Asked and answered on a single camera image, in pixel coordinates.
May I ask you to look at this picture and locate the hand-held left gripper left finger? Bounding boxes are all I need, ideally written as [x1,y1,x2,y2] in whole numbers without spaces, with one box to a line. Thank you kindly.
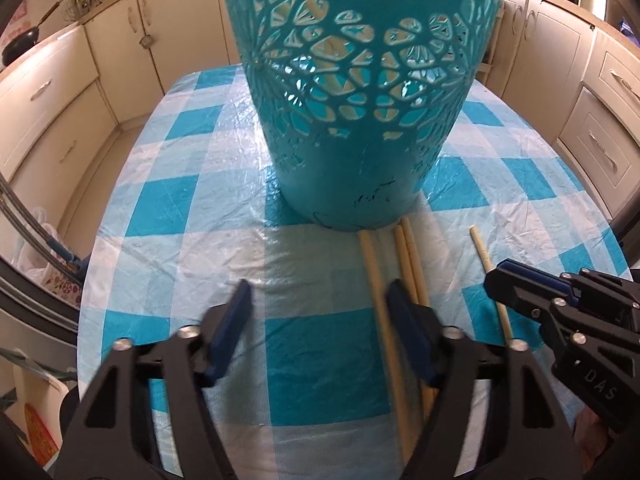
[52,279,253,480]

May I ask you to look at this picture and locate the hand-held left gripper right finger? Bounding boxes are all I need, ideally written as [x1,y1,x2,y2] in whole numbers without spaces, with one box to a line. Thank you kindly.
[386,279,586,480]

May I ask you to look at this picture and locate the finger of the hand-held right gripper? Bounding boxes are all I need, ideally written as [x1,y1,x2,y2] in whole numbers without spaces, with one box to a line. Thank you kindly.
[500,259,640,331]
[483,267,581,322]

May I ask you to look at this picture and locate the pale wooden chopstick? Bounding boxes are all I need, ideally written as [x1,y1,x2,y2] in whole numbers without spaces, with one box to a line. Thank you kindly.
[359,231,417,462]

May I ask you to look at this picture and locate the teal perforated plastic basket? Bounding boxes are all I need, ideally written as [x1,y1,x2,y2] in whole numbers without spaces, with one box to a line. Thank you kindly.
[214,0,513,233]

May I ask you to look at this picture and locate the person's right hand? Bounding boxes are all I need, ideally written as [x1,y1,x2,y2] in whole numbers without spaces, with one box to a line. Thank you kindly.
[575,402,623,480]

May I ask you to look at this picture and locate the blue white checkered tablecloth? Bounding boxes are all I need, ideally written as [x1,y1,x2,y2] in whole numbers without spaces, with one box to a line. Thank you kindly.
[75,62,632,471]

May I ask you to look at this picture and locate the cream drawer cabinets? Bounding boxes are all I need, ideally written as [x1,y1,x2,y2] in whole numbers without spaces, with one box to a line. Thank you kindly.
[475,0,640,223]

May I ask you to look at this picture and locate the white plastic bag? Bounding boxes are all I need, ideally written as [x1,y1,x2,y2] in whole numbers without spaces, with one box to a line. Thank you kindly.
[10,207,85,312]

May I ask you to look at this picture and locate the white and orange container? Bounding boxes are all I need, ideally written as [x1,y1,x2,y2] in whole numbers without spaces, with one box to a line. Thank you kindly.
[12,360,72,467]

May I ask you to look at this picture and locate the cream base cabinets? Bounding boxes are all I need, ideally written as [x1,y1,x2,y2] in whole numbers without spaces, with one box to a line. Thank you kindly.
[0,0,241,243]

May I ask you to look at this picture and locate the black frying pan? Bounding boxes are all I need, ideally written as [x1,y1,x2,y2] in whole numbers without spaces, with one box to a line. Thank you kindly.
[2,0,65,67]

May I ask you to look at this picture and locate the grey sliding door frame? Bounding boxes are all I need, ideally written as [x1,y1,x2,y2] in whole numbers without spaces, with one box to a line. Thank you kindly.
[0,170,81,343]

